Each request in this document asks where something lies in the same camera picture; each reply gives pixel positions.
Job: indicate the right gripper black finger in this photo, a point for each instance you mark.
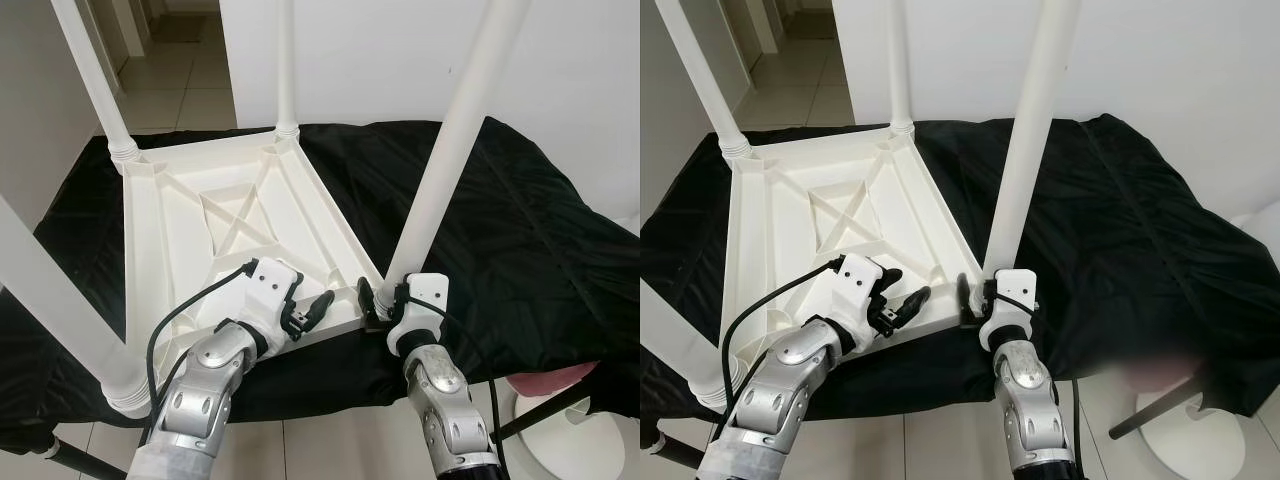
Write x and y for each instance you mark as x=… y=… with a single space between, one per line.
x=966 y=293
x=367 y=298

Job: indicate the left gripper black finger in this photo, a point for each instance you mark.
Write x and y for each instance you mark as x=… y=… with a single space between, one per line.
x=914 y=304
x=890 y=282
x=318 y=308
x=296 y=290

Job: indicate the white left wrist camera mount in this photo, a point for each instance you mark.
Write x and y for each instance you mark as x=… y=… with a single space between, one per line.
x=858 y=275
x=270 y=280

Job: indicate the pink cushion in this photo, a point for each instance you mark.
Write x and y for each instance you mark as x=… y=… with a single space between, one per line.
x=1160 y=373
x=555 y=378

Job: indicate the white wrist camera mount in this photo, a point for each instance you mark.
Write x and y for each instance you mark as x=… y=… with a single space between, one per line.
x=428 y=290
x=270 y=280
x=858 y=275
x=1018 y=285

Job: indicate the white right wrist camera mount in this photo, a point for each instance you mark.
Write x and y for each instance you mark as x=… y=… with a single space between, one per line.
x=1018 y=285
x=428 y=290

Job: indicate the black fabric table cover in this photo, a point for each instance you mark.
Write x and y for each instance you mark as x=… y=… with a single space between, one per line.
x=540 y=250
x=1150 y=250

